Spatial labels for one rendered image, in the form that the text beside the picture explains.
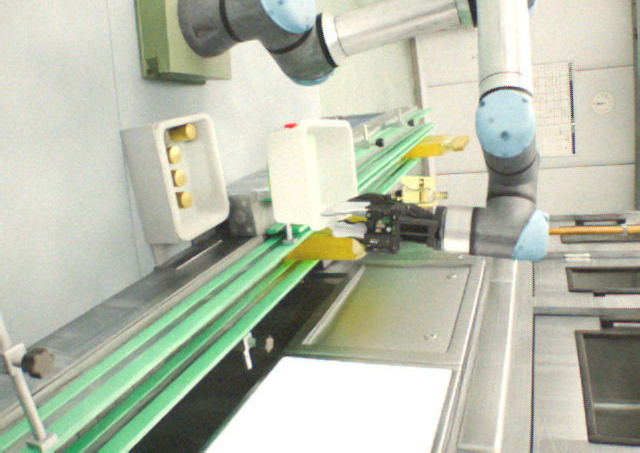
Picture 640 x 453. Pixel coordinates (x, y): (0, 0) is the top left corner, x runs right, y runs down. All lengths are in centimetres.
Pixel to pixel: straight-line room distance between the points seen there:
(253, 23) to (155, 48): 20
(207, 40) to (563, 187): 637
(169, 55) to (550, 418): 90
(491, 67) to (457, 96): 621
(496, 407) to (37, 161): 78
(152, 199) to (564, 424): 78
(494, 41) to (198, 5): 56
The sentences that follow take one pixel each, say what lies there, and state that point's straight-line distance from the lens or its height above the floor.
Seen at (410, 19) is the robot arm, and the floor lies 124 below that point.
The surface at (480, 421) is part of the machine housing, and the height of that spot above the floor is 136.
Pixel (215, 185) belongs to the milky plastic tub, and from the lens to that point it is 108.
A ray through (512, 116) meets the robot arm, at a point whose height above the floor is 142.
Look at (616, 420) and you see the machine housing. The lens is 88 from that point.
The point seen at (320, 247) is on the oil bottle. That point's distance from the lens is 113.
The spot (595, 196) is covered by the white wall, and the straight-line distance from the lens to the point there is 718.
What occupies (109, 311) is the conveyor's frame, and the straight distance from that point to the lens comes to 89.
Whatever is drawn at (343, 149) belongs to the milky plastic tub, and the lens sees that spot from 96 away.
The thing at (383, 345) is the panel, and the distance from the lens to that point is 98.
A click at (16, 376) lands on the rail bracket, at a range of 60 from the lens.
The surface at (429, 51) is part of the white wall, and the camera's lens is 699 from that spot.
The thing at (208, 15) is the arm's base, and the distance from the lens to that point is 103.
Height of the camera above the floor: 144
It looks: 23 degrees down
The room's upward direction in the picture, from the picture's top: 88 degrees clockwise
